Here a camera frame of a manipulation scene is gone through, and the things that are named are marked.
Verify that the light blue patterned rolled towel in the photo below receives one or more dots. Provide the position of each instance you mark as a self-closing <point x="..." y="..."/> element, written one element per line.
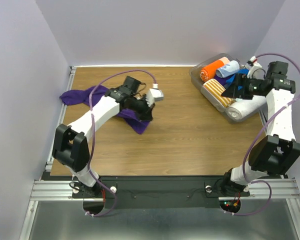
<point x="228" y="69"/>

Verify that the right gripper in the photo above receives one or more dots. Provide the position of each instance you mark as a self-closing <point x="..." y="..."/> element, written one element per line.
<point x="231" y="91"/>

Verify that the aluminium frame rail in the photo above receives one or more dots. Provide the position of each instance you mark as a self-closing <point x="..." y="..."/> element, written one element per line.
<point x="60" y="190"/>

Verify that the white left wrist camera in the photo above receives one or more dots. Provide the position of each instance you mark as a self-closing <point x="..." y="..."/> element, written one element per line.
<point x="153" y="95"/>

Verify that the clear plastic bin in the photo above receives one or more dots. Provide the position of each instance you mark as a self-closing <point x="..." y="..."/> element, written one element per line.
<point x="198" y="83"/>

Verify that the purple towel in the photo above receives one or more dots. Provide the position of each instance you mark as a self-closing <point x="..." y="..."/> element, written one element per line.
<point x="221" y="80"/>
<point x="75" y="97"/>

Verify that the white rolled towel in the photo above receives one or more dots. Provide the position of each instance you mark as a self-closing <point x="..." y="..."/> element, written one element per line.
<point x="244" y="108"/>

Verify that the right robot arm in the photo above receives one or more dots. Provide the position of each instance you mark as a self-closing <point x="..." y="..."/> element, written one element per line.
<point x="278" y="150"/>

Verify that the purple rolled towel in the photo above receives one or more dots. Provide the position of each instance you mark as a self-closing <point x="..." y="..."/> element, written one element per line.
<point x="221" y="80"/>

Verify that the orange striped rolled towel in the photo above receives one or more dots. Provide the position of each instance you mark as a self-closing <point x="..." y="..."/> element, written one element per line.
<point x="216" y="90"/>

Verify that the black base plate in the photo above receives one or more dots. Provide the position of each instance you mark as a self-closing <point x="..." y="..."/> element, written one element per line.
<point x="158" y="192"/>

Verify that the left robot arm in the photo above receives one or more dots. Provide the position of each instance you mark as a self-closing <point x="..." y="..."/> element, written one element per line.
<point x="71" y="142"/>

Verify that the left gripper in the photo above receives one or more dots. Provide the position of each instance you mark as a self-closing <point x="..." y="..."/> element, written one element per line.
<point x="146" y="115"/>

